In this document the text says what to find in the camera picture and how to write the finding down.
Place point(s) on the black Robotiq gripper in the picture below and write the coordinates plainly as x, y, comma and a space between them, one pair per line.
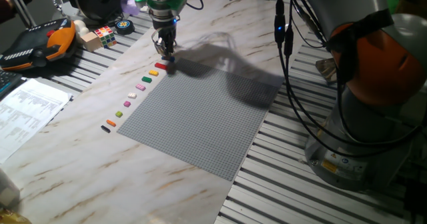
165, 24

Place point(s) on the blue Lego brick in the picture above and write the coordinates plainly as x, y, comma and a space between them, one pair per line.
172, 59

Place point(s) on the red Lego brick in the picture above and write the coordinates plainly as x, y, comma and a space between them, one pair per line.
161, 66

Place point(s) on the person's dark sleeved forearm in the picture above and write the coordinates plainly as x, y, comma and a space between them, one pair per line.
8, 9

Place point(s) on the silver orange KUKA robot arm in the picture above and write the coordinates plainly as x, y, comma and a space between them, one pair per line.
350, 4

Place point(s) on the yellow Lego brick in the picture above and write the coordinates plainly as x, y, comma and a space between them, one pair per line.
153, 73

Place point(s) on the green Lego brick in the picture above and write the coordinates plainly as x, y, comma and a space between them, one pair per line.
146, 79

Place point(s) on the pink Lego brick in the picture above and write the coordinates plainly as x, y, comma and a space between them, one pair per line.
140, 87

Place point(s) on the white Lego brick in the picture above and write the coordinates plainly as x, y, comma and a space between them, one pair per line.
132, 95

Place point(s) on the small magenta Lego brick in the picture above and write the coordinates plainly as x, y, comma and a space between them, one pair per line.
127, 104

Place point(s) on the small lime Lego brick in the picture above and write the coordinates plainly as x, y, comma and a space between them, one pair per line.
119, 114

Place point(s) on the grey Lego baseplate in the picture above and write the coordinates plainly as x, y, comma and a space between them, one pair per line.
187, 134

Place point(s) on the small orange Lego brick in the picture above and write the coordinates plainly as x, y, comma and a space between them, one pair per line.
111, 123

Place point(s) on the small black Lego brick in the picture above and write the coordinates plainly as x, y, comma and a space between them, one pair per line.
105, 129

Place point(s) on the black disc with yellow centre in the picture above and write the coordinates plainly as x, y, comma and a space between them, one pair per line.
124, 26

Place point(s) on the translucent purple object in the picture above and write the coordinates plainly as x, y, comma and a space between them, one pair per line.
129, 7

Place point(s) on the Rubik's cube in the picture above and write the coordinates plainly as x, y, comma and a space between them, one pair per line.
105, 37

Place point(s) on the wooden cube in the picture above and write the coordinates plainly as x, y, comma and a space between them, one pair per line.
90, 42

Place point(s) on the black filament spool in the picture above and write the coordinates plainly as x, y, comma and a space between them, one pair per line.
95, 0

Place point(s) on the white round figurine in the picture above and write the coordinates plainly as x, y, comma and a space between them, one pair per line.
80, 26

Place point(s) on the black orange teach pendant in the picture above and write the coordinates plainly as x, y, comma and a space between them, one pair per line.
30, 47

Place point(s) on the printed paper sheet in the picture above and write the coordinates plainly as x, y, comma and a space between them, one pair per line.
26, 114

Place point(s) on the marble pattern table sheet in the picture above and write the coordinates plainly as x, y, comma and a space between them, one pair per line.
83, 184

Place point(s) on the gold foil bag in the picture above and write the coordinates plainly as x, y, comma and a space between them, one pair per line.
11, 217

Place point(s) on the green cloth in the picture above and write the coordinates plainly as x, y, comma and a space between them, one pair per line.
393, 2

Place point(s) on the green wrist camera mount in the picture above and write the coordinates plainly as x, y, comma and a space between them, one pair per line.
177, 0

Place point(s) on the shiny metal bracket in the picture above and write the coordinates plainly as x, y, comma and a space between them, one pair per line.
325, 70

